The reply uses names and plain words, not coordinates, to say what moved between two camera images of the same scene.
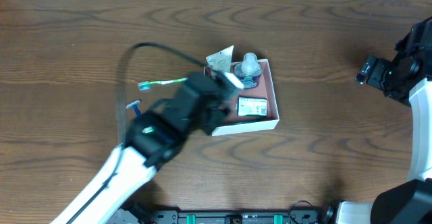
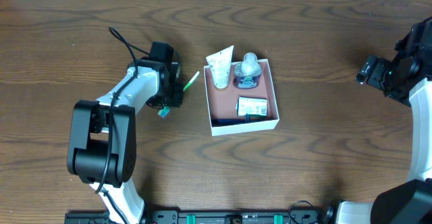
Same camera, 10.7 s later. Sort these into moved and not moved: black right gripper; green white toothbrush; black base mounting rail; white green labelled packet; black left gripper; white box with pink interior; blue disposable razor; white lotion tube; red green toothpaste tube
Moved: blue disposable razor; black left gripper; green white toothbrush
Not moved: black base mounting rail; white box with pink interior; black right gripper; white green labelled packet; red green toothpaste tube; white lotion tube
